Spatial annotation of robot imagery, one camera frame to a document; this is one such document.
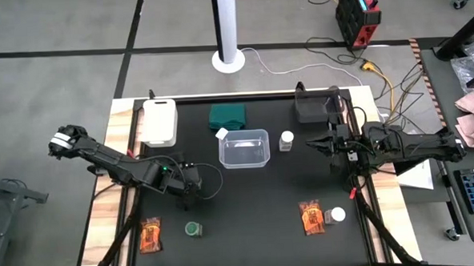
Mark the black plastic bin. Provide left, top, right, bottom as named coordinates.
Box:
left=293, top=79, right=347, bottom=125

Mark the white plastic bin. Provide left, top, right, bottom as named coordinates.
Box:
left=139, top=97, right=180, bottom=149

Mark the desk caster wheel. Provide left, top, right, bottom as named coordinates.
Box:
left=444, top=226, right=461, bottom=242

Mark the white paper sheet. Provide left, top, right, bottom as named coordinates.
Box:
left=396, top=158, right=435, bottom=191

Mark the white floor cable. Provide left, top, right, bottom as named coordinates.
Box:
left=239, top=42, right=364, bottom=92

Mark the clear plastic container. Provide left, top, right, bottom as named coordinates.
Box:
left=217, top=127, right=272, bottom=170

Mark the white pole on round base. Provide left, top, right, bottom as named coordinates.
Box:
left=208, top=0, right=247, bottom=75

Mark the black floor cable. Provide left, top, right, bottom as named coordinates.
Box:
left=303, top=34, right=367, bottom=67

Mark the folded green cloth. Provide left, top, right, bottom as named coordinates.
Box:
left=207, top=102, right=248, bottom=132

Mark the yellow extension cable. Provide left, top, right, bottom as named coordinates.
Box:
left=360, top=59, right=397, bottom=116

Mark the black table mat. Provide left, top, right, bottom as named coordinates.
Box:
left=125, top=93, right=370, bottom=266

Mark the orange spice packet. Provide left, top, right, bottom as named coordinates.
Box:
left=298, top=199, right=327, bottom=237
left=137, top=216, right=163, bottom=255

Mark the white-lid spice jar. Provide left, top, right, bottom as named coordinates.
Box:
left=278, top=130, right=295, bottom=153
left=323, top=206, right=347, bottom=226

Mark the dark grey desk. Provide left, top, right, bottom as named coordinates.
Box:
left=419, top=36, right=474, bottom=248

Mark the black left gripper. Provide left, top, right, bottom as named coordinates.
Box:
left=176, top=162, right=204, bottom=211

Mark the black cable bundle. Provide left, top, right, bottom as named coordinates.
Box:
left=372, top=58, right=428, bottom=127

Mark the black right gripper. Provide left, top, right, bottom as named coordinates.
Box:
left=304, top=122, right=362, bottom=173

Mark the black metal beam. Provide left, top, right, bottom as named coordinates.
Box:
left=393, top=159, right=424, bottom=175
left=432, top=4, right=474, bottom=62

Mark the clear plastic bag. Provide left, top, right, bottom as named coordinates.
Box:
left=448, top=42, right=474, bottom=96

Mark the grey metal stand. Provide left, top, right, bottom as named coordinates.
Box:
left=0, top=159, right=52, bottom=266

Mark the green-lid spice jar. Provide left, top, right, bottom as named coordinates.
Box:
left=184, top=220, right=204, bottom=239

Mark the red and black crate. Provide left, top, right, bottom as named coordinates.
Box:
left=334, top=0, right=384, bottom=51

